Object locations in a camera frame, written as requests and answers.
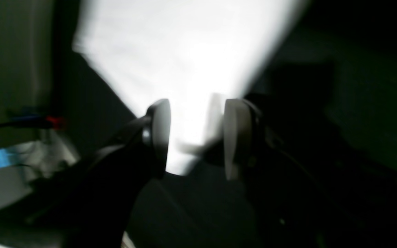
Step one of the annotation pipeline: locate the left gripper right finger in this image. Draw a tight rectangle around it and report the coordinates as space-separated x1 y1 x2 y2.
223 99 263 181

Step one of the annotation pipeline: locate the black table cloth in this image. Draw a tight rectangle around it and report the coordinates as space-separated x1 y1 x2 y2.
52 0 397 248

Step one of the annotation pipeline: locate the white printed t-shirt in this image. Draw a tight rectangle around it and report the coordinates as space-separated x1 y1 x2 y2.
73 0 310 175

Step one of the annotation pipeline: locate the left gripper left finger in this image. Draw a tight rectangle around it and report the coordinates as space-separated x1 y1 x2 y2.
142 99 171 179

